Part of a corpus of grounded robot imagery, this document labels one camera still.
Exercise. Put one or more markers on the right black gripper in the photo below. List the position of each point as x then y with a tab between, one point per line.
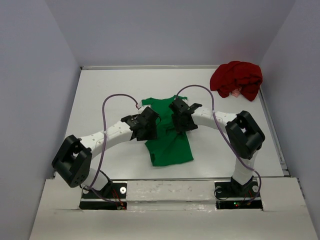
178	127

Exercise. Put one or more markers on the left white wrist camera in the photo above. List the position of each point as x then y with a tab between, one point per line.
141	108

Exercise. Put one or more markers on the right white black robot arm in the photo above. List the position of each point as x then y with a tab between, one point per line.
240	131

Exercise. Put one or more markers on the red t shirt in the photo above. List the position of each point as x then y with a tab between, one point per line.
240	77

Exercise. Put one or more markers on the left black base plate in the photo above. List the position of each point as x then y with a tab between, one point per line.
115	199

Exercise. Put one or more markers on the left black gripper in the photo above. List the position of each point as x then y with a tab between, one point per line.
151	135

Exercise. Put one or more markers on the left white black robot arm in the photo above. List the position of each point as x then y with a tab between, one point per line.
73	159

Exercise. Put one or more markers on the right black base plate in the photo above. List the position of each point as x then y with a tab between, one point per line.
227	199

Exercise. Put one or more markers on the green t shirt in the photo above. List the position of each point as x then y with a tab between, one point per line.
170	147

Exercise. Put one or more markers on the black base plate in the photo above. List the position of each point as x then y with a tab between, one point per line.
115	199
227	199

